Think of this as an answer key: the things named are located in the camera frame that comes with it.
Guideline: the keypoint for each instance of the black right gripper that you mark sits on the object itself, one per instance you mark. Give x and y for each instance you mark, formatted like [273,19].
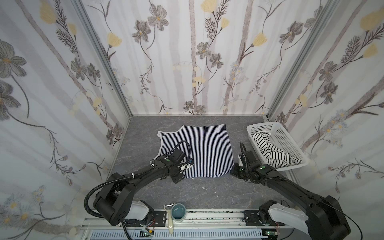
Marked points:
[236,171]

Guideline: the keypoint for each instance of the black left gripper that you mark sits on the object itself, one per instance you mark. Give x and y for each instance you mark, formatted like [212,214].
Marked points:
[177,175]

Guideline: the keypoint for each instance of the blue white striped tank top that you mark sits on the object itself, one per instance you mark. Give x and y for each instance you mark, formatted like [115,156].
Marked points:
[209,147]

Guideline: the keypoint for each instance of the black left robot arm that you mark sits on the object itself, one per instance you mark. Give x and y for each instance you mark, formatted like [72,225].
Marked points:
[114,199]

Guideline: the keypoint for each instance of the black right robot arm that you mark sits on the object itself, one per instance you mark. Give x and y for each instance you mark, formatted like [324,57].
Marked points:
[319,217]

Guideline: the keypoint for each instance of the black white striped tank top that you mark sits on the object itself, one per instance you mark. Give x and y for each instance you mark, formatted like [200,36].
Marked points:
[273,155]

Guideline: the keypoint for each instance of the white plastic laundry basket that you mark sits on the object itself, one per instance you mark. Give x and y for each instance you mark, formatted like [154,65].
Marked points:
[282,139]

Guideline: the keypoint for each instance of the cream vegetable peeler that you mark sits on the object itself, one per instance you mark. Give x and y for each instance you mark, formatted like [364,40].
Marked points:
[168,209]

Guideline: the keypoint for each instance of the teal mug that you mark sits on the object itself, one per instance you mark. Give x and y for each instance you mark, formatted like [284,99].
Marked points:
[178,212]

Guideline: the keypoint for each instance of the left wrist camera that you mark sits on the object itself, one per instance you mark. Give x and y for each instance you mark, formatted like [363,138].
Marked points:
[186,165]

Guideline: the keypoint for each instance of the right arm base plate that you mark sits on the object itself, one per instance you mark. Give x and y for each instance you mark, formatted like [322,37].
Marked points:
[256,218]

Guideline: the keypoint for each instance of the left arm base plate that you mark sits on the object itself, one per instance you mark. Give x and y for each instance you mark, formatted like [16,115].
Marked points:
[153,219]

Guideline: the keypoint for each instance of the aluminium frame rail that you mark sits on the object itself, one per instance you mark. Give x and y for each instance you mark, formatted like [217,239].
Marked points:
[233,218]

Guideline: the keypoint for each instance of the white vented cable duct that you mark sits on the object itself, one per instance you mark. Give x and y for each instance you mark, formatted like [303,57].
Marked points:
[186,234]

